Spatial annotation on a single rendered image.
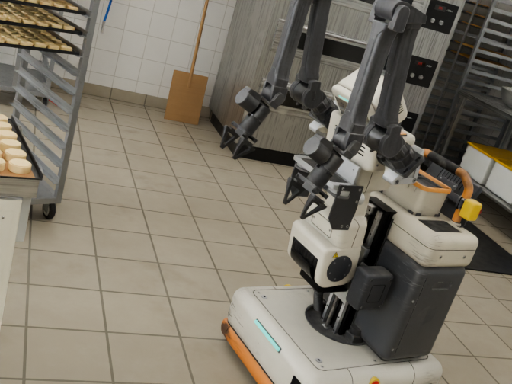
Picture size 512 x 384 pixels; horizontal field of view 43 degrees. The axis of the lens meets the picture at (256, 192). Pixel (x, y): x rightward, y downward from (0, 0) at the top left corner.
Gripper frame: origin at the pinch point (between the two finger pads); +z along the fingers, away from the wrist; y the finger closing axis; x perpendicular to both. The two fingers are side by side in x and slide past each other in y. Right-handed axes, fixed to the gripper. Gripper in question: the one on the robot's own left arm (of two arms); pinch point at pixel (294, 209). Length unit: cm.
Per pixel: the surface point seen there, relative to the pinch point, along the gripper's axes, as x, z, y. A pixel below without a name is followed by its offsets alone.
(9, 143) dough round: -72, 29, -17
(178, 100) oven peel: 142, 4, -351
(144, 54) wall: 108, -9, -385
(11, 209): -67, 39, -4
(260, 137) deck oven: 173, -13, -269
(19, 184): -69, 33, -4
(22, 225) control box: -60, 43, -8
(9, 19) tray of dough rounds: -54, 14, -152
